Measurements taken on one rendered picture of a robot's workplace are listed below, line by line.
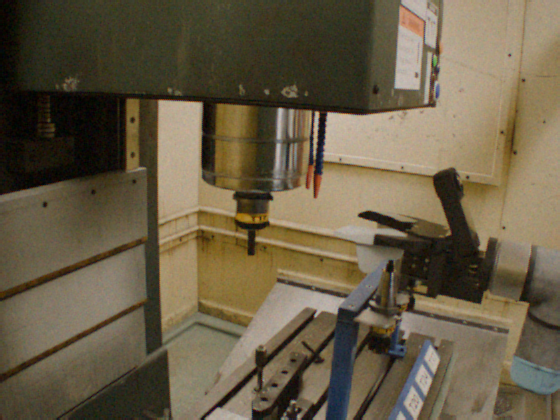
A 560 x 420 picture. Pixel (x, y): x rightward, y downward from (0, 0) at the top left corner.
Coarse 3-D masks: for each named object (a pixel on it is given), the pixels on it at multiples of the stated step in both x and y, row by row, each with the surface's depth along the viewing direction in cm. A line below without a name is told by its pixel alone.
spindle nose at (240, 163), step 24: (216, 120) 67; (240, 120) 66; (264, 120) 66; (288, 120) 67; (216, 144) 68; (240, 144) 67; (264, 144) 67; (288, 144) 68; (216, 168) 69; (240, 168) 67; (264, 168) 68; (288, 168) 69; (264, 192) 69
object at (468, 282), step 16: (416, 224) 67; (432, 224) 67; (432, 240) 62; (448, 240) 62; (496, 240) 61; (416, 256) 64; (432, 256) 62; (448, 256) 63; (464, 256) 63; (480, 256) 62; (400, 272) 66; (416, 272) 65; (432, 272) 63; (448, 272) 64; (464, 272) 63; (480, 272) 62; (400, 288) 65; (432, 288) 63; (448, 288) 64; (464, 288) 63; (480, 288) 61
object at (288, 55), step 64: (64, 0) 70; (128, 0) 64; (192, 0) 60; (256, 0) 56; (320, 0) 53; (384, 0) 53; (64, 64) 73; (128, 64) 67; (192, 64) 62; (256, 64) 58; (320, 64) 54; (384, 64) 57
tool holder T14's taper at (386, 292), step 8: (384, 272) 94; (392, 272) 93; (384, 280) 94; (392, 280) 93; (384, 288) 94; (392, 288) 94; (376, 296) 95; (384, 296) 94; (392, 296) 94; (384, 304) 94; (392, 304) 94
